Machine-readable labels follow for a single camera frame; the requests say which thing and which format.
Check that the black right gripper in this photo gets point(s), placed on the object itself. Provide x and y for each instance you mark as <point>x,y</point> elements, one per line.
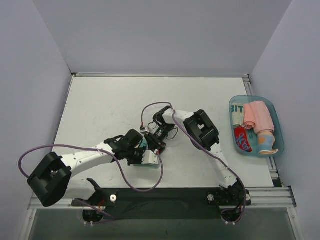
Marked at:
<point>155,142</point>

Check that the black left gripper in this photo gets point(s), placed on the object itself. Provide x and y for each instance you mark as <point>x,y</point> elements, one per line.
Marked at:
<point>136,157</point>

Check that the yellow teal towel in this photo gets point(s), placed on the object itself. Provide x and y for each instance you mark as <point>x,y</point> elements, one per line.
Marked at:
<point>141,144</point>

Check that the red blue patterned towel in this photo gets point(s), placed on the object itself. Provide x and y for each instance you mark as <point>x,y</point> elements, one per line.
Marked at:
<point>241,139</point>

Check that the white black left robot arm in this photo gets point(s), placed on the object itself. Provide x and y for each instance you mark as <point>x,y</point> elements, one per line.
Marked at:
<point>52,180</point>

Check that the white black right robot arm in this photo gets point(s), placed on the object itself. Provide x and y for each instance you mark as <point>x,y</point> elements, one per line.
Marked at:
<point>204,135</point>

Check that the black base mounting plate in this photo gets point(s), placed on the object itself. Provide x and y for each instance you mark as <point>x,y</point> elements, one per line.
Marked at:
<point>165,204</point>

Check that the white rolled towel blue letters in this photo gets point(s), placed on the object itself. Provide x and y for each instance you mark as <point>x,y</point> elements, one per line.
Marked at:
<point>237,114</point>

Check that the pink rolled towel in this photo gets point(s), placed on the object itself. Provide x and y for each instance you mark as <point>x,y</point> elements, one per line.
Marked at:
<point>257,117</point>

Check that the peach blue rolled towel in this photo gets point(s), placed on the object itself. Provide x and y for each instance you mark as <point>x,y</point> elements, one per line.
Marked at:
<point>265,143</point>

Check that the blue plastic basket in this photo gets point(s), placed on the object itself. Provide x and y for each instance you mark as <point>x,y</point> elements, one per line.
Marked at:
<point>252,136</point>

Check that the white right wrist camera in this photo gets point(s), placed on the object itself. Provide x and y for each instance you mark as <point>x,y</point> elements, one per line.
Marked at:
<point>143,130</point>

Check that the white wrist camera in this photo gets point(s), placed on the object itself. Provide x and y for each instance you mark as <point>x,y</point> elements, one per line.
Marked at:
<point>150,158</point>
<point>143,130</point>

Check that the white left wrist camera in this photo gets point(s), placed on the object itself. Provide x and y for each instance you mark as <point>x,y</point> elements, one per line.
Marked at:
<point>150,158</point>

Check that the aluminium right frame rail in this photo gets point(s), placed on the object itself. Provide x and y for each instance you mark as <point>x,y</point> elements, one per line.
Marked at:
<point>273,170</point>

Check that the aluminium frame rail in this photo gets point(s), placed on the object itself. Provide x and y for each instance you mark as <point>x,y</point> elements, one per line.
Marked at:
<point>273,170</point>
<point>261,197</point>

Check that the aluminium front frame rail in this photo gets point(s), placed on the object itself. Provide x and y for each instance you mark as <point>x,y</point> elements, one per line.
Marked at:
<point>261,197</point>

